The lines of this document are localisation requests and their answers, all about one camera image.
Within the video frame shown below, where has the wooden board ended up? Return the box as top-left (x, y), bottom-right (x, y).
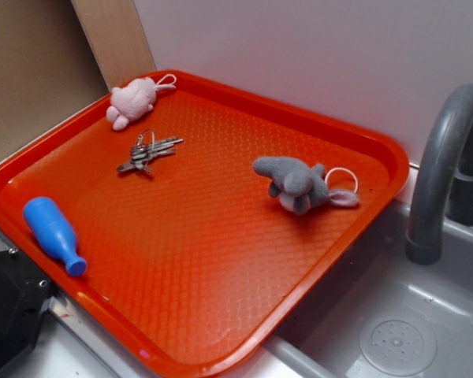
top-left (72, 0), bottom-right (156, 88)

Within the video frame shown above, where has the silver key bunch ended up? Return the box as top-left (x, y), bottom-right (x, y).
top-left (116, 128), bottom-right (184, 174)

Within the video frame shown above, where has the grey toy sink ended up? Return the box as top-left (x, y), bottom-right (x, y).
top-left (266, 202), bottom-right (473, 377)

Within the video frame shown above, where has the grey toy faucet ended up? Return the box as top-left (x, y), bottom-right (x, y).
top-left (405, 83), bottom-right (473, 265)

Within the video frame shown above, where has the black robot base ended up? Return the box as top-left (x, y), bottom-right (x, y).
top-left (0, 250), bottom-right (54, 375)

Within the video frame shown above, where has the orange plastic tray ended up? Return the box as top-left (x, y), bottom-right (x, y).
top-left (0, 72), bottom-right (409, 377)

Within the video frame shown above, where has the blue plastic bottle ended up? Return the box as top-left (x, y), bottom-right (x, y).
top-left (23, 197), bottom-right (88, 277)

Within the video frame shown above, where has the pink plush toy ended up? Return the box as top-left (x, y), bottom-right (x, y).
top-left (106, 74), bottom-right (177, 132)

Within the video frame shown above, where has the grey plush bunny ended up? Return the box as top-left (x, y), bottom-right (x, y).
top-left (253, 157), bottom-right (359, 216)

